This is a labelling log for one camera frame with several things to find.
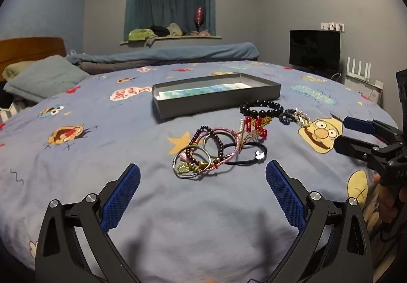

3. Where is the teal printed paper liner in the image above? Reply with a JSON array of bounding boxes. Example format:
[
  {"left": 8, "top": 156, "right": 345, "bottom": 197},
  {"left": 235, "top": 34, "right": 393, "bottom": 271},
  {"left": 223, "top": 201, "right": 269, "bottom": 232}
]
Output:
[{"left": 158, "top": 82, "right": 252, "bottom": 100}]

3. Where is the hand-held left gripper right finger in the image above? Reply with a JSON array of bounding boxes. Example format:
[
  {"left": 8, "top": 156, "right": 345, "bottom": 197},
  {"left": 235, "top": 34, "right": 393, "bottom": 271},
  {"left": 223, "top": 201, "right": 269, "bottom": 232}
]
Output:
[{"left": 265, "top": 160, "right": 373, "bottom": 283}]

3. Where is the blue cartoon printed bedsheet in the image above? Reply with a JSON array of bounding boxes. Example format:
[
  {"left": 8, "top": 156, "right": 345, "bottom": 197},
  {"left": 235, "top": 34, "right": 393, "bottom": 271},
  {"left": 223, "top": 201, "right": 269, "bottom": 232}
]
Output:
[{"left": 0, "top": 61, "right": 402, "bottom": 283}]

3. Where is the green cloth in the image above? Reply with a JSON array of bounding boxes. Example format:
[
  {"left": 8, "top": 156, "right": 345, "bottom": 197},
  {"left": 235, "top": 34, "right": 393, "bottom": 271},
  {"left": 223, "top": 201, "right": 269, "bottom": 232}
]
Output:
[{"left": 128, "top": 28, "right": 158, "bottom": 42}]

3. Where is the blue blanket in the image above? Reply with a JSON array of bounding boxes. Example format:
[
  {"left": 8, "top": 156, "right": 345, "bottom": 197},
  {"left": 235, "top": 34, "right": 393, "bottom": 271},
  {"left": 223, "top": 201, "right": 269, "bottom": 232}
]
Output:
[{"left": 65, "top": 42, "right": 260, "bottom": 65}]

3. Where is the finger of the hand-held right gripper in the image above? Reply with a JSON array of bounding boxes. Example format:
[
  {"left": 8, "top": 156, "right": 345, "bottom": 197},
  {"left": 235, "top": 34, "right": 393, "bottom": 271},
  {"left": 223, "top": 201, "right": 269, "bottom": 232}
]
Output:
[
  {"left": 333, "top": 135, "right": 387, "bottom": 171},
  {"left": 343, "top": 116, "right": 402, "bottom": 147}
]

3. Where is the window sill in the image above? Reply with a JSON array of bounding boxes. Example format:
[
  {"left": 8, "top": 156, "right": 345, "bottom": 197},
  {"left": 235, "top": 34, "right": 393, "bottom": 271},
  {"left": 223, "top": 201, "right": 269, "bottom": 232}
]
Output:
[{"left": 120, "top": 35, "right": 222, "bottom": 47}]

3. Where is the yellow-green pillow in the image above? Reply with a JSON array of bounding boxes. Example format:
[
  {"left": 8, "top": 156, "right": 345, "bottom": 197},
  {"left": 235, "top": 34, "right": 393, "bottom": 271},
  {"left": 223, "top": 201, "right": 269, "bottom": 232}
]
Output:
[{"left": 3, "top": 62, "right": 33, "bottom": 82}]

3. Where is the person's right hand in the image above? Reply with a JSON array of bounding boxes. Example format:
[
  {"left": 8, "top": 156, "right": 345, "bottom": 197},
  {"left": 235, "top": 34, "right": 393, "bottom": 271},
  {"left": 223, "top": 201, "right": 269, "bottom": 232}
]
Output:
[{"left": 373, "top": 173, "right": 398, "bottom": 229}]

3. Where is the white router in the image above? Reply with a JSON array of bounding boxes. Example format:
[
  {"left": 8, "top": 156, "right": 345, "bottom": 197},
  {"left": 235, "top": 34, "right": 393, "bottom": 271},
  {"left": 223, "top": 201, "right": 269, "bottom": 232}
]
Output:
[{"left": 345, "top": 56, "right": 373, "bottom": 82}]

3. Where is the red bead bracelet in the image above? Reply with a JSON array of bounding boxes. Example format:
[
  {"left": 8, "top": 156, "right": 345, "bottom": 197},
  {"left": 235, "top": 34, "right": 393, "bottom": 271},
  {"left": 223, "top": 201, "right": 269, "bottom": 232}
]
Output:
[{"left": 243, "top": 116, "right": 269, "bottom": 139}]

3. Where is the silver bangle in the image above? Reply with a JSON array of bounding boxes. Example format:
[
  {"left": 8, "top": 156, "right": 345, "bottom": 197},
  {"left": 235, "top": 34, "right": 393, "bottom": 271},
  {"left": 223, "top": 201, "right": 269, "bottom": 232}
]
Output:
[{"left": 173, "top": 142, "right": 211, "bottom": 180}]

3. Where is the beige cloth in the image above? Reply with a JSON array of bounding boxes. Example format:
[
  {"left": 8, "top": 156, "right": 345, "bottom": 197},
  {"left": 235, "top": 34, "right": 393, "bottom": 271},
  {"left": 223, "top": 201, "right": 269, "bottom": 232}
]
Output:
[{"left": 167, "top": 23, "right": 189, "bottom": 36}]

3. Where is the teal curtain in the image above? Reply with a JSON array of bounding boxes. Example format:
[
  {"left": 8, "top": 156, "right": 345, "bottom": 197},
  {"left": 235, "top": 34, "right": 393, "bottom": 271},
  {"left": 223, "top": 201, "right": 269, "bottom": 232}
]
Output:
[{"left": 123, "top": 0, "right": 217, "bottom": 44}]

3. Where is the black hair tie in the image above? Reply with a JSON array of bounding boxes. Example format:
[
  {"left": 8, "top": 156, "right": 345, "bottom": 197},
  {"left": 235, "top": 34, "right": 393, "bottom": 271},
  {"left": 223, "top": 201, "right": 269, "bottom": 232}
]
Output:
[{"left": 221, "top": 141, "right": 268, "bottom": 167}]

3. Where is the grey shallow box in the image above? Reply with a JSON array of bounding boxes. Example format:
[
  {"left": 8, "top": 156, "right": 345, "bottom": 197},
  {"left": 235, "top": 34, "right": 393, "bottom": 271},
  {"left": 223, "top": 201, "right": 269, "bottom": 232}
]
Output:
[{"left": 152, "top": 73, "right": 282, "bottom": 125}]

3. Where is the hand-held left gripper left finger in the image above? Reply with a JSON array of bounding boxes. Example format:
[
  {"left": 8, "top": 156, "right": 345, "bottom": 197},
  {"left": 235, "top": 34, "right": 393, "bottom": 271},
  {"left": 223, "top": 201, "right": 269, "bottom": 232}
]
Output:
[{"left": 34, "top": 163, "right": 142, "bottom": 283}]

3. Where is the dark purple bead bracelet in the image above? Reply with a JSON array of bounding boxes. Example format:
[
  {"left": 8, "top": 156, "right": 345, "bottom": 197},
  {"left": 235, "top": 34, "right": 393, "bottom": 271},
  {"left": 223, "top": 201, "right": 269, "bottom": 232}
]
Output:
[{"left": 186, "top": 125, "right": 227, "bottom": 170}]

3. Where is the grey blanket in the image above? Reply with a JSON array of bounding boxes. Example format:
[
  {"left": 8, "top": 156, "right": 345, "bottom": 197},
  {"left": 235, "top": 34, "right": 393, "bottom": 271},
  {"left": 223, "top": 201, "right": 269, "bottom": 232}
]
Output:
[{"left": 79, "top": 57, "right": 259, "bottom": 76}]

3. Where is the dark blue bead bracelet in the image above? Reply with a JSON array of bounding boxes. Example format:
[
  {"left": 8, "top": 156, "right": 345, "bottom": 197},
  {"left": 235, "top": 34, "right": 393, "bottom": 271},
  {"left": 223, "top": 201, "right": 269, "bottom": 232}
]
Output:
[{"left": 279, "top": 108, "right": 314, "bottom": 127}]

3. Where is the wooden headboard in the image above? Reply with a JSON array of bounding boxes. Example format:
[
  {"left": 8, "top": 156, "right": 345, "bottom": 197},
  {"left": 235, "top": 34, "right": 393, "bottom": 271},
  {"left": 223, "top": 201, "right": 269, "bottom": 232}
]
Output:
[{"left": 0, "top": 37, "right": 67, "bottom": 81}]

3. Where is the black bead bracelet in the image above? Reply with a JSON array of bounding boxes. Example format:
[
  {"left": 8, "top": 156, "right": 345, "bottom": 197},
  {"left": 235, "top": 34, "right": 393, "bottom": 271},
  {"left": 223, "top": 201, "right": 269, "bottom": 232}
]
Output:
[{"left": 240, "top": 100, "right": 284, "bottom": 119}]

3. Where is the pink braided cord bracelet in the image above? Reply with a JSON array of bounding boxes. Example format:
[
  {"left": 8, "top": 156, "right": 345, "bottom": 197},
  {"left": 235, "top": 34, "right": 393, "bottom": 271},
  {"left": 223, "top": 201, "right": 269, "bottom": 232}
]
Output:
[{"left": 190, "top": 126, "right": 243, "bottom": 173}]

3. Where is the wall socket strip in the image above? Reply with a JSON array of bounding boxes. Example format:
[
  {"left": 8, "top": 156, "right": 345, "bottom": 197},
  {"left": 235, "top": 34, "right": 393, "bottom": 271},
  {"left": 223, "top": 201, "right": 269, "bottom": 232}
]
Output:
[{"left": 319, "top": 21, "right": 347, "bottom": 33}]

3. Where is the black clothing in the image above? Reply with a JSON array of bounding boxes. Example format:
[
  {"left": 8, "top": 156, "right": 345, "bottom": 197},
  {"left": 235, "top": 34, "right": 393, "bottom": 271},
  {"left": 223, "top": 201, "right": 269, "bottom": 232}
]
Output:
[{"left": 150, "top": 25, "right": 171, "bottom": 37}]

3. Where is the black monitor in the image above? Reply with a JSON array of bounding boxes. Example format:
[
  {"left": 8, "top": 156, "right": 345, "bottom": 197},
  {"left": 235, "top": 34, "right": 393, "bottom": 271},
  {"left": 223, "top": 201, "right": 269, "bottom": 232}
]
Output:
[{"left": 289, "top": 29, "right": 342, "bottom": 76}]

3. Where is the gold chain pearl bracelet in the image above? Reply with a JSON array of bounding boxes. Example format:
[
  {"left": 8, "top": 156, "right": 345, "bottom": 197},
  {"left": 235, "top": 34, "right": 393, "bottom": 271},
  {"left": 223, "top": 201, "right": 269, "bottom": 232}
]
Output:
[{"left": 235, "top": 118, "right": 271, "bottom": 153}]

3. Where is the white cardboard box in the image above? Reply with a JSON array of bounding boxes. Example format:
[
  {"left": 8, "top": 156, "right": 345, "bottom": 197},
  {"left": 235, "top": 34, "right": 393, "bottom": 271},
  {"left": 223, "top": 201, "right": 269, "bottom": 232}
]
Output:
[{"left": 345, "top": 76, "right": 384, "bottom": 103}]

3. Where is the grey-blue pillow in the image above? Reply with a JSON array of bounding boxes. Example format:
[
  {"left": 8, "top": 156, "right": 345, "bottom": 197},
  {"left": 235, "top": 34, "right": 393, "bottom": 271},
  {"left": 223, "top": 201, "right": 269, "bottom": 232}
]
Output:
[{"left": 4, "top": 55, "right": 91, "bottom": 103}]

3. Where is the striped cushion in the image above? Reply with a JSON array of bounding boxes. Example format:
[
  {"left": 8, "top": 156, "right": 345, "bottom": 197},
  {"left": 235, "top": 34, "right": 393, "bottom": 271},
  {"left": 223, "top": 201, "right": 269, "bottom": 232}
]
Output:
[{"left": 0, "top": 101, "right": 23, "bottom": 125}]

